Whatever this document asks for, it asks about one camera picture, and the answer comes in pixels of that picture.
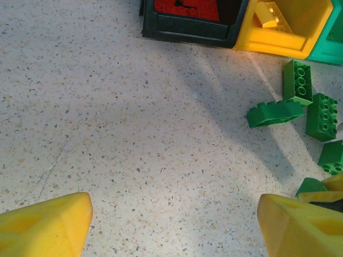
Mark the yellow sloped lego brick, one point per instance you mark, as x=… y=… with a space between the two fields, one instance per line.
x=264 y=18

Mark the yellow plastic bin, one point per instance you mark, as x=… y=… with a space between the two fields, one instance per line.
x=278 y=42

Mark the light green lego brick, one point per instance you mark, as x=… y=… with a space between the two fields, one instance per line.
x=297 y=83

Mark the green plastic bin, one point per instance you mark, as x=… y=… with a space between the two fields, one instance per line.
x=328 y=48

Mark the small green lego brick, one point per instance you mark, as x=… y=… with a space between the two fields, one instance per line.
x=311 y=186

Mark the orange yellow long lego brick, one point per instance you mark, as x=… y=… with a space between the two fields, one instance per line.
x=281 y=18

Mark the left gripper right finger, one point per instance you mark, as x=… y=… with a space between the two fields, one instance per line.
x=300 y=230

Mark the red lego brick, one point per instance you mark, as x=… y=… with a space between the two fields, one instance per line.
x=205 y=12

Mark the black plastic bin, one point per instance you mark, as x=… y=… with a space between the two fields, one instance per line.
x=187 y=29

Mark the dark green long lego brick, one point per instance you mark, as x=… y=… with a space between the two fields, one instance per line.
x=273 y=113

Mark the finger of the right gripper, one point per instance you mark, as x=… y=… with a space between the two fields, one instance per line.
x=321 y=197
x=334 y=182

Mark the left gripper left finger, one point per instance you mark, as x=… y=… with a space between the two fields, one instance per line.
x=40 y=230

